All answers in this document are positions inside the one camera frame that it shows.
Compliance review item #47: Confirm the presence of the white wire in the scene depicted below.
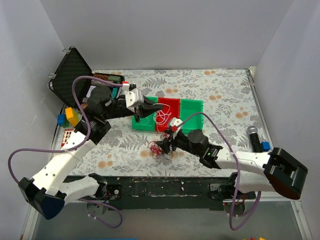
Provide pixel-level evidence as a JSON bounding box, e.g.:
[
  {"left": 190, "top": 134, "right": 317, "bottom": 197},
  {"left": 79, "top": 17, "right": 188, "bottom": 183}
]
[{"left": 148, "top": 103, "right": 173, "bottom": 127}]

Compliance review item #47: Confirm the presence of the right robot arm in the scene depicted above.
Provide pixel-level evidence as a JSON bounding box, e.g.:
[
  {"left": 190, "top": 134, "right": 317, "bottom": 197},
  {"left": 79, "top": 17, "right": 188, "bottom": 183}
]
[{"left": 155, "top": 117, "right": 308, "bottom": 200}]

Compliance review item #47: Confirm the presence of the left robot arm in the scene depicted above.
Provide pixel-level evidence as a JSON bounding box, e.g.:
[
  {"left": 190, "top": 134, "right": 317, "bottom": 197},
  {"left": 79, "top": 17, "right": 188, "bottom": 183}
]
[{"left": 18, "top": 85, "right": 164, "bottom": 220}]

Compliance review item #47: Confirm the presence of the green plastic bin left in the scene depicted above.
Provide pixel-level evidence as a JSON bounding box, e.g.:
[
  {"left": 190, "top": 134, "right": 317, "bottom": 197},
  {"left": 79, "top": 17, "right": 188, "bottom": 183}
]
[{"left": 131, "top": 112, "right": 156, "bottom": 132}]

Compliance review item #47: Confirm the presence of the green plastic bin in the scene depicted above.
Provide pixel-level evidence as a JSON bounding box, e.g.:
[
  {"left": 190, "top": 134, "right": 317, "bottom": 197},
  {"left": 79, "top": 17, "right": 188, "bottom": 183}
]
[
  {"left": 180, "top": 98, "right": 204, "bottom": 135},
  {"left": 131, "top": 112, "right": 156, "bottom": 132}
]

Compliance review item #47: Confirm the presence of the red plastic bin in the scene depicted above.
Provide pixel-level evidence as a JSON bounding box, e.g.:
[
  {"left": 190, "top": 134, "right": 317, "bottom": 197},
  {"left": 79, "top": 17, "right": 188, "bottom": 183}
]
[{"left": 155, "top": 97, "right": 181, "bottom": 132}]

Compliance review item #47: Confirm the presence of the green plastic bin right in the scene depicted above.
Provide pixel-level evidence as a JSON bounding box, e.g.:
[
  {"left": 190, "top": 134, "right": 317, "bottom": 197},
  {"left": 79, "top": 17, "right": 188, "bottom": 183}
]
[{"left": 180, "top": 98, "right": 204, "bottom": 135}]

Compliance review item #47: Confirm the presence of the yellow toy brick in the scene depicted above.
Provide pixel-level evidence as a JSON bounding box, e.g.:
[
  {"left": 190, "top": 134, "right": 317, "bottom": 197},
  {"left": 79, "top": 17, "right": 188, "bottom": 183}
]
[{"left": 65, "top": 107, "right": 80, "bottom": 127}]

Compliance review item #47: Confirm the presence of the black poker chip case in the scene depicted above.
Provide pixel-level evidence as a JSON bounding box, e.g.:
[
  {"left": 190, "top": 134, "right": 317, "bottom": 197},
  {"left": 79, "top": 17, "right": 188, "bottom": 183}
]
[{"left": 48, "top": 46, "right": 125, "bottom": 109}]

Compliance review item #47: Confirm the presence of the red white toy brick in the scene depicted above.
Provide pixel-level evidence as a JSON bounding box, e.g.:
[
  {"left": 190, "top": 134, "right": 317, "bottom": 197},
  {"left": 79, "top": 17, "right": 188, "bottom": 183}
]
[{"left": 61, "top": 128, "right": 74, "bottom": 147}]

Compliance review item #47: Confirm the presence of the black microphone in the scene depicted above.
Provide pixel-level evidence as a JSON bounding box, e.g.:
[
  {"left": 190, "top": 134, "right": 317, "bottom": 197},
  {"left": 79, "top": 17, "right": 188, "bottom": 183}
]
[{"left": 246, "top": 125, "right": 263, "bottom": 153}]

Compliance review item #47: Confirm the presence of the small blue toy brick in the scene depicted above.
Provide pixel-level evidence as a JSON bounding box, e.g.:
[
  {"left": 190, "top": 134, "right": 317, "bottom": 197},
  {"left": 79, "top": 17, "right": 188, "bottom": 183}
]
[{"left": 260, "top": 141, "right": 271, "bottom": 152}]

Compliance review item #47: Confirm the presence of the red wire tangle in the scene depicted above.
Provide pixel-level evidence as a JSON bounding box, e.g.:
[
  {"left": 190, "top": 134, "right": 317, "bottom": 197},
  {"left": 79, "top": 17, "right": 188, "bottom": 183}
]
[{"left": 147, "top": 139, "right": 166, "bottom": 159}]

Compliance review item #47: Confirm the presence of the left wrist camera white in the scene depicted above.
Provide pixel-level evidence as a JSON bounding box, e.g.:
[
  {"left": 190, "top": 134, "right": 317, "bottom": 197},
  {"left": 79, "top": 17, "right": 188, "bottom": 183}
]
[{"left": 124, "top": 88, "right": 144, "bottom": 112}]

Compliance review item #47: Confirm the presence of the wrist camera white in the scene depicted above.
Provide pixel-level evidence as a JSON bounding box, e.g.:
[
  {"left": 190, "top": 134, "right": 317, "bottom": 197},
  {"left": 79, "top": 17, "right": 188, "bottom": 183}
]
[
  {"left": 124, "top": 88, "right": 144, "bottom": 112},
  {"left": 168, "top": 117, "right": 183, "bottom": 132}
]

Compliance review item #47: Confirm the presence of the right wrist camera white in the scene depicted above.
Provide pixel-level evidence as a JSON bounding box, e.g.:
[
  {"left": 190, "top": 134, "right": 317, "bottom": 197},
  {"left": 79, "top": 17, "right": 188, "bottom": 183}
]
[{"left": 168, "top": 117, "right": 183, "bottom": 132}]

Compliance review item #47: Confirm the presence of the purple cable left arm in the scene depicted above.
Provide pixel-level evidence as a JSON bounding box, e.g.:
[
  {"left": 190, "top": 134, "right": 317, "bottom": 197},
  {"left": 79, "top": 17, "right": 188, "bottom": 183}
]
[{"left": 7, "top": 75, "right": 131, "bottom": 229}]

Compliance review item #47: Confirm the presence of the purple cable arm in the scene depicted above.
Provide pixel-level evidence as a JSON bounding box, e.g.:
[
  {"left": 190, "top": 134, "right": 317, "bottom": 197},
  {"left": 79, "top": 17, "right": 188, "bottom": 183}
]
[
  {"left": 7, "top": 75, "right": 131, "bottom": 229},
  {"left": 174, "top": 112, "right": 262, "bottom": 231}
]

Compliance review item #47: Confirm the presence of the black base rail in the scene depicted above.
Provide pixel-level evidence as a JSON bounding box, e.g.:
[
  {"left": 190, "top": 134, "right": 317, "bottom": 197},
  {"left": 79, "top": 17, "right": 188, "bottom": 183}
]
[{"left": 69, "top": 175, "right": 256, "bottom": 211}]

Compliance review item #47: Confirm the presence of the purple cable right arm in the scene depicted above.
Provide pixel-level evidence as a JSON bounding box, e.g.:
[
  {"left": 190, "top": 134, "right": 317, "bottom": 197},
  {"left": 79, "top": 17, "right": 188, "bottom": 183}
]
[{"left": 174, "top": 112, "right": 262, "bottom": 231}]

